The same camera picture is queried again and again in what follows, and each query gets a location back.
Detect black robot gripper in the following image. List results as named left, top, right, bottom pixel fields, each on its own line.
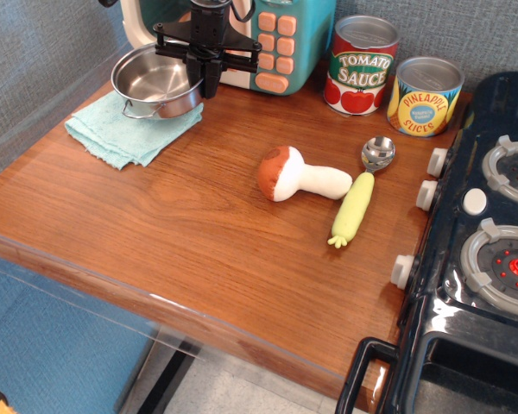
left=153, top=1, right=262, bottom=99

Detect stainless steel pot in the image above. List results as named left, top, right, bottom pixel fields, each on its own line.
left=111, top=44, right=203, bottom=120

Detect plush brown white mushroom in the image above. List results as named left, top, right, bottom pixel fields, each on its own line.
left=257, top=146, right=353, bottom=202

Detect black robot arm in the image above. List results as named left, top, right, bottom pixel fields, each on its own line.
left=153, top=1, right=262, bottom=99

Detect light blue folded towel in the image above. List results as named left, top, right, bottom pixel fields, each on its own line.
left=65, top=91, right=204, bottom=170

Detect teal toy microwave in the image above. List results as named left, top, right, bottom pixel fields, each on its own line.
left=120, top=0, right=336, bottom=96

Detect tomato sauce can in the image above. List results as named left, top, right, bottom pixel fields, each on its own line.
left=324, top=15, right=400, bottom=116

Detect pineapple slices can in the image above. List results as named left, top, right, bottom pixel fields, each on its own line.
left=387, top=56, right=464, bottom=137

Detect black toy stove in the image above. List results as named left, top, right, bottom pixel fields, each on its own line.
left=337, top=72, right=518, bottom=413

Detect spoon with green handle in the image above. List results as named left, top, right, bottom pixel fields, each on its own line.
left=327, top=135, right=396, bottom=248

